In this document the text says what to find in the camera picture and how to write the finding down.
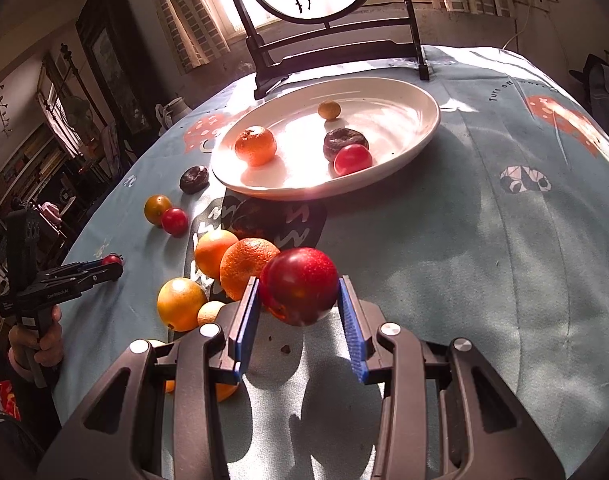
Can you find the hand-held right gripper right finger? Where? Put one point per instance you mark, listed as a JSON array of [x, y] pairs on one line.
[[352, 332]]

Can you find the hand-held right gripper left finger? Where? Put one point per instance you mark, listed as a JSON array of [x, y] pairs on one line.
[[249, 322]]

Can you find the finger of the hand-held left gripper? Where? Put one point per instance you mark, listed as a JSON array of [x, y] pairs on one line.
[[89, 264], [107, 275]]

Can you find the small yellow orange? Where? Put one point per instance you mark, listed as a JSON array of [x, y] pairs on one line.
[[210, 312]]

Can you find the orange mandarin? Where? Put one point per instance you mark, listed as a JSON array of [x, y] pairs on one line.
[[247, 267], [255, 146]]

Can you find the smooth orange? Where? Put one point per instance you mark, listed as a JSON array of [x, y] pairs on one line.
[[227, 392], [212, 252]]

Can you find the yellow-green tomato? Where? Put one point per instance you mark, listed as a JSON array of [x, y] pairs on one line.
[[157, 207]]

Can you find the white oval plate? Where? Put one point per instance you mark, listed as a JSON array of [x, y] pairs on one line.
[[294, 125]]

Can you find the small yellow-green kumquat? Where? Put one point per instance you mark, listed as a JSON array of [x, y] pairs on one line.
[[329, 109]]

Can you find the person's left hand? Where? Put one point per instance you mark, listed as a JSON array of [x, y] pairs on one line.
[[53, 345]]

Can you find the bookshelf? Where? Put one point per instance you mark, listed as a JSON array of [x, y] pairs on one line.
[[24, 175]]

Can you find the red packet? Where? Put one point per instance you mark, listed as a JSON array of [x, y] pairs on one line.
[[7, 400]]

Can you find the white pitcher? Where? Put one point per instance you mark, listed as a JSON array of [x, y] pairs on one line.
[[177, 110]]

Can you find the dark framed picture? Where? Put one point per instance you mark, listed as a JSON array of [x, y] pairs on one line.
[[109, 60]]

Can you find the black framed round painted screen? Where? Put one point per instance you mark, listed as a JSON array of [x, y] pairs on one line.
[[334, 24]]

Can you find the dark cloth pile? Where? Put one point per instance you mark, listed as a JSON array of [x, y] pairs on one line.
[[599, 95]]

